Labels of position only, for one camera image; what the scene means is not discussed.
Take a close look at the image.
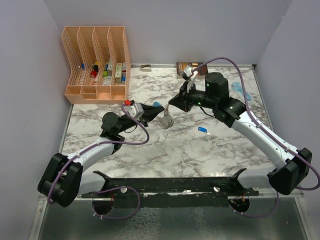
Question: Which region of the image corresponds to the metal keyring holder blue handle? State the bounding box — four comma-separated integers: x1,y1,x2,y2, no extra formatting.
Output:
156,103,174,130

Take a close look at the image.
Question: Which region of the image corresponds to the green white box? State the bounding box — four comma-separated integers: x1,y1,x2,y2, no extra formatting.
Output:
114,62,123,84

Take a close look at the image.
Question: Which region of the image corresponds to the brown book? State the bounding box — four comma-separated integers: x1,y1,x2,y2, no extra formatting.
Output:
176,62,209,79

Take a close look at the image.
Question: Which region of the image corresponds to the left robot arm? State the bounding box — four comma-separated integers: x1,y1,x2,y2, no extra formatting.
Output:
37,100,165,208

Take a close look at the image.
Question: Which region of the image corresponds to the orange plastic file organizer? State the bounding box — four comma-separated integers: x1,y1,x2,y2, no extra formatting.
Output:
61,26,131,105

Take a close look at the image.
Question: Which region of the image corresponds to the red round bottle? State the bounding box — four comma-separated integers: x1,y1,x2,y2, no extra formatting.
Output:
90,70,98,78

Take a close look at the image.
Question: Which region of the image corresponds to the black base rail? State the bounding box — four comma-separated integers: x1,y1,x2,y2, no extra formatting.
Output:
82,170,259,208

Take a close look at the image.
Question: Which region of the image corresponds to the blue key tag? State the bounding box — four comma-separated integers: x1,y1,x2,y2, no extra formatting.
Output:
197,126,210,135

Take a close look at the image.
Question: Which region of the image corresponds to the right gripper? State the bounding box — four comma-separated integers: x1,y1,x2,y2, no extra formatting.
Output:
168,80,217,113

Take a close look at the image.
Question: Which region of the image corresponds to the blue packaged toothbrush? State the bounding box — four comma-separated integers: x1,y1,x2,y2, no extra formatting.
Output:
230,81,253,102

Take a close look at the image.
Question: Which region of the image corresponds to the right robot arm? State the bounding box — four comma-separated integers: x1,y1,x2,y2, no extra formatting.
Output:
168,72,312,196

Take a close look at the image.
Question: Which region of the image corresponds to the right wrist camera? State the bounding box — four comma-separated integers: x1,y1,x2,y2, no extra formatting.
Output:
180,65,198,81

